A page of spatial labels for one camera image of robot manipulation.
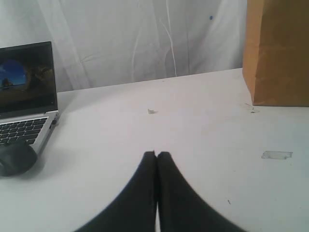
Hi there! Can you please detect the small white scrap far left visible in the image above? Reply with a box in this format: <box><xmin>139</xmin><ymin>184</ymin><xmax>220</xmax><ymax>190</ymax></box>
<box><xmin>147</xmin><ymin>109</ymin><xmax>158</xmax><ymax>115</ymax></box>

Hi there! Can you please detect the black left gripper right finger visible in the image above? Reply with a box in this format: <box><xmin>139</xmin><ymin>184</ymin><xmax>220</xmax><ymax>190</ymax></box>
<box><xmin>157</xmin><ymin>152</ymin><xmax>244</xmax><ymax>232</ymax></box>

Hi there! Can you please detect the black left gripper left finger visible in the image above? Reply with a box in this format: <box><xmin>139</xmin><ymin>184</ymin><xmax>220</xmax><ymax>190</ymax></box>
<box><xmin>77</xmin><ymin>151</ymin><xmax>157</xmax><ymax>232</ymax></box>

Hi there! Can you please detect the brown paper shopping bag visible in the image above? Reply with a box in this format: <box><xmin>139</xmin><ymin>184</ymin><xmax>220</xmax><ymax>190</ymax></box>
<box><xmin>242</xmin><ymin>0</ymin><xmax>309</xmax><ymax>107</ymax></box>

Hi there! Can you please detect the silver open laptop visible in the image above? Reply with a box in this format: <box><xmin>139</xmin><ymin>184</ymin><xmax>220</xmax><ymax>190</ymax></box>
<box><xmin>0</xmin><ymin>41</ymin><xmax>59</xmax><ymax>154</ymax></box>

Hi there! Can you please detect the black computer mouse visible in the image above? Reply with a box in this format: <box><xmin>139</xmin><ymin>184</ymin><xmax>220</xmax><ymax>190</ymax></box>
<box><xmin>0</xmin><ymin>140</ymin><xmax>38</xmax><ymax>177</ymax></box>

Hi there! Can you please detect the white backdrop curtain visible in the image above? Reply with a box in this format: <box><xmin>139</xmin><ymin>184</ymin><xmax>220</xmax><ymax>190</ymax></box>
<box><xmin>0</xmin><ymin>0</ymin><xmax>247</xmax><ymax>92</ymax></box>

